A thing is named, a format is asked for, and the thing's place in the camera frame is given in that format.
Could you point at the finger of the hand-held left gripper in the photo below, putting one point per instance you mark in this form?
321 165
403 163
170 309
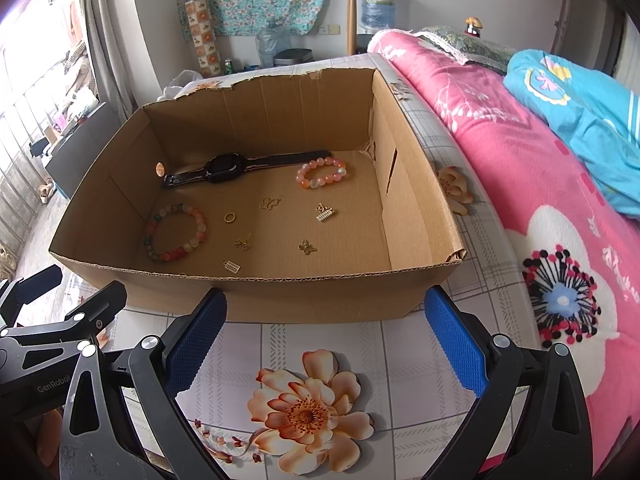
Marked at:
107 297
35 280

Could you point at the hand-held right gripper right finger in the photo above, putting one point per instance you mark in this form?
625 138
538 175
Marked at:
455 342

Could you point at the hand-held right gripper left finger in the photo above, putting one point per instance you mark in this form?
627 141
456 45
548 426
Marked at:
197 345

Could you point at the gold abacus charm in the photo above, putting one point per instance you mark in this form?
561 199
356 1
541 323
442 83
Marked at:
231 266
325 216

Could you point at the small gold earring charm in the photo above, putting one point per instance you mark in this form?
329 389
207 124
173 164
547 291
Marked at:
242 244

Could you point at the brown cardboard box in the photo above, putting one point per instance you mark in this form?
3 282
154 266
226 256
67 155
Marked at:
300 300

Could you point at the gold solid butterfly charm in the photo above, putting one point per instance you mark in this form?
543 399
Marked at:
306 246

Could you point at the gold outline butterfly charm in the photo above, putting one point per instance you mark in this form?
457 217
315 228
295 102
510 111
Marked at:
266 204

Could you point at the beige shoes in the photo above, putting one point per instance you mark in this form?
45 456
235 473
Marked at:
46 191

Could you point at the metal window railing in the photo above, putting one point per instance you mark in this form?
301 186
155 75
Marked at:
20 170

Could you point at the dark grey cabinet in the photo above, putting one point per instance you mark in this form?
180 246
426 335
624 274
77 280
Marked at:
80 150

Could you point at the pink floral blanket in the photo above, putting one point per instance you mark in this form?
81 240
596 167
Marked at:
500 160

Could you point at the white plastic bag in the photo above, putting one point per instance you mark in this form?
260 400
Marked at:
180 85

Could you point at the grey curtain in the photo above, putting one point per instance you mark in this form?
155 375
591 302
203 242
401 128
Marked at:
107 35

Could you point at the green bottle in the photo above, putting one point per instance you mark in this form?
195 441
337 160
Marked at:
228 66

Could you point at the light blue jacket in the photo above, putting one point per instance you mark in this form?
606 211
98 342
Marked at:
575 105

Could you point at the checkered patterned roll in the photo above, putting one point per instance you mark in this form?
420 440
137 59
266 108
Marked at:
202 37

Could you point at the grey patterned cloth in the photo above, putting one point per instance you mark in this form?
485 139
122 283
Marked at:
470 50

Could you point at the clear water jug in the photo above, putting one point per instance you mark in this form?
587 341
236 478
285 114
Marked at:
272 45

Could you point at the grey bin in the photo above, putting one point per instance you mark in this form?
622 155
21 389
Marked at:
295 57

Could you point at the small figurine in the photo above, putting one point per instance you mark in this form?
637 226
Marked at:
472 26

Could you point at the blue water jug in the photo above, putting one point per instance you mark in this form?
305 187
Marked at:
378 7

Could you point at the wooden stand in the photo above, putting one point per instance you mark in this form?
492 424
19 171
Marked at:
351 15

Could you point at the white wall socket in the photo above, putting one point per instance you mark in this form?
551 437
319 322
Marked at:
329 29

